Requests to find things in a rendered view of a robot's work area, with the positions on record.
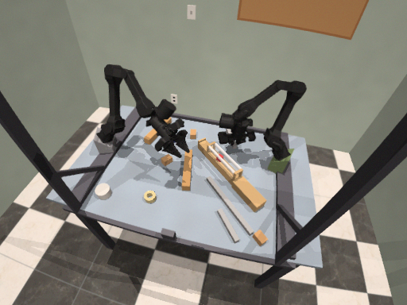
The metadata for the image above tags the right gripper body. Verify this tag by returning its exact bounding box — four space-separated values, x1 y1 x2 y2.
218 128 256 145

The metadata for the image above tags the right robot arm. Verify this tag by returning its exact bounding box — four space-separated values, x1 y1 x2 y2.
219 80 307 160

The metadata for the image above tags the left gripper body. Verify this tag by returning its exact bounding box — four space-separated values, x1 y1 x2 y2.
155 123 188 152

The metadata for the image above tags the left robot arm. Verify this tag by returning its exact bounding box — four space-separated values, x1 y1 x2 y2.
97 64 184 143

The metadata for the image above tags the beige roll of tape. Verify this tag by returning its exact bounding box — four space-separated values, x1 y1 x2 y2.
144 191 157 203

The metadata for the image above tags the white short cylinder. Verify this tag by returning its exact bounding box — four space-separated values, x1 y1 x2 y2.
95 183 112 199

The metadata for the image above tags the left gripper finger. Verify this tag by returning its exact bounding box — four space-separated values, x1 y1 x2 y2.
176 135 190 153
162 141 182 158

